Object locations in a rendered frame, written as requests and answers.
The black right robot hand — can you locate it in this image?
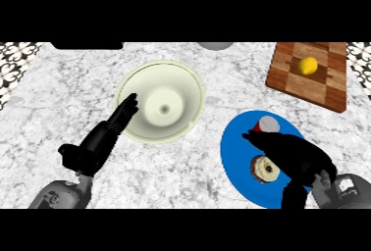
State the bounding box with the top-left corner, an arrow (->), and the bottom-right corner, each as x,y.
240,129 -> 338,210

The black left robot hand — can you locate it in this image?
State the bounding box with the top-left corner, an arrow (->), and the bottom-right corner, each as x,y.
56,92 -> 140,177

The brown cupcake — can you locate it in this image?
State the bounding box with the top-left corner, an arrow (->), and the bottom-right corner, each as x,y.
249,154 -> 282,184

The blue plate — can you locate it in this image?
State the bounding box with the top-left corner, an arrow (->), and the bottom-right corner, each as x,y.
218,110 -> 311,210

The pale cream bowl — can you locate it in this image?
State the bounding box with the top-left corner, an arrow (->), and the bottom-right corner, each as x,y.
110,60 -> 206,144

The red can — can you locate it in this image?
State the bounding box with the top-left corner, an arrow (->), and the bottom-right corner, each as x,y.
249,115 -> 280,134

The wooden checkered cutting board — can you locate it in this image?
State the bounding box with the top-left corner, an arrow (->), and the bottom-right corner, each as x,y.
263,41 -> 348,115

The yellow lemon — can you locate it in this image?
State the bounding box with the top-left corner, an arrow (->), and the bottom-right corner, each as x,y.
295,56 -> 320,75

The black appliance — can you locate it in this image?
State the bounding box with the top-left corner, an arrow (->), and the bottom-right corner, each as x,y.
48,41 -> 124,51

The grey round object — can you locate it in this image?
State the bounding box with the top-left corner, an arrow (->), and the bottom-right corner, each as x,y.
195,41 -> 235,52

